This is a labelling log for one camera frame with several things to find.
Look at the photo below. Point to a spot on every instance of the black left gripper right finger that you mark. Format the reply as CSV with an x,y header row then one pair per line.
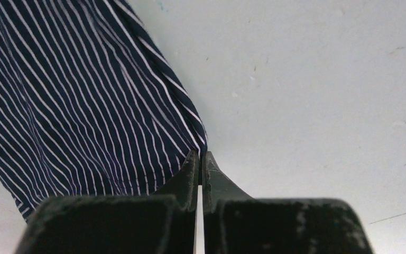
x,y
235,222

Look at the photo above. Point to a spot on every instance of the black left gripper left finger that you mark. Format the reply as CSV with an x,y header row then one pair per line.
x,y
164,222

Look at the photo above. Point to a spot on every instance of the navy striped boxer underwear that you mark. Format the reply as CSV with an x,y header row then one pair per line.
x,y
88,104

